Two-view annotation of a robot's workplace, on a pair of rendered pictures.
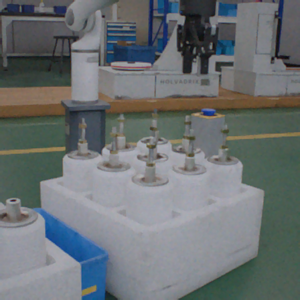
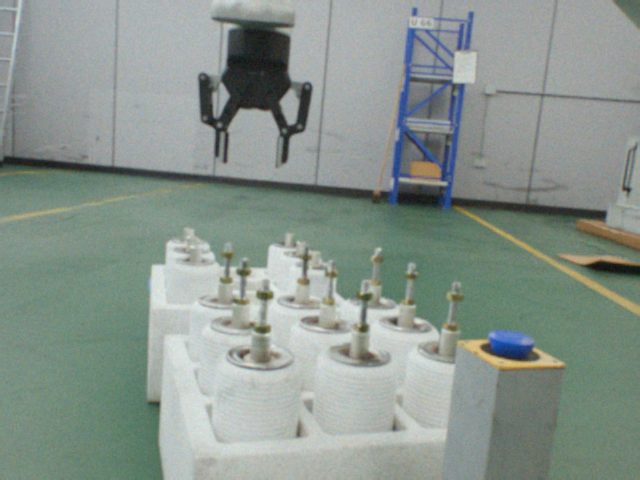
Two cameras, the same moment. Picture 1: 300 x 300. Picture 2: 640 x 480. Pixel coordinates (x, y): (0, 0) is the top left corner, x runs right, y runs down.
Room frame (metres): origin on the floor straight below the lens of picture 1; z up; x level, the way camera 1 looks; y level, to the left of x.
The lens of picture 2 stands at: (1.36, -0.74, 0.48)
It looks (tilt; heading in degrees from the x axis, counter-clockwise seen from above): 9 degrees down; 115
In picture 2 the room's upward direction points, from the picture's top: 5 degrees clockwise
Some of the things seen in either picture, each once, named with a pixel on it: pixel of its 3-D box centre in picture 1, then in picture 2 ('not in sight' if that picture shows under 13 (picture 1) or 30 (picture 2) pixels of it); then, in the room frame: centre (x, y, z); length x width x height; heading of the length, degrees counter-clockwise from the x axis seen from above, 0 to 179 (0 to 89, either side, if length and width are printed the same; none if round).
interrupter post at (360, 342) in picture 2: (186, 144); (359, 344); (1.12, -0.09, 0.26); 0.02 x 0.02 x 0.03
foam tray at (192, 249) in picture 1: (150, 220); (316, 437); (1.04, 0.00, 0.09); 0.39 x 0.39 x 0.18; 44
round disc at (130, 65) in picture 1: (130, 65); not in sight; (3.40, 0.18, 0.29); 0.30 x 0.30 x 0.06
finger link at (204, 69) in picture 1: (206, 61); (213, 136); (0.91, -0.10, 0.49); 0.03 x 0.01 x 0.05; 24
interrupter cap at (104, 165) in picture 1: (114, 166); (301, 302); (0.96, 0.08, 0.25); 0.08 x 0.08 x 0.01
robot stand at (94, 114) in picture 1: (85, 144); not in sight; (1.55, 0.24, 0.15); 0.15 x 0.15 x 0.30; 21
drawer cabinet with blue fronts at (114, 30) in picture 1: (116, 44); not in sight; (6.84, 0.59, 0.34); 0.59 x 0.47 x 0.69; 21
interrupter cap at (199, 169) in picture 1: (189, 169); (239, 326); (0.95, -0.08, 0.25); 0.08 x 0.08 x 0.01
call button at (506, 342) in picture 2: (208, 112); (510, 346); (1.29, -0.16, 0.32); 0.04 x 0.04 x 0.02
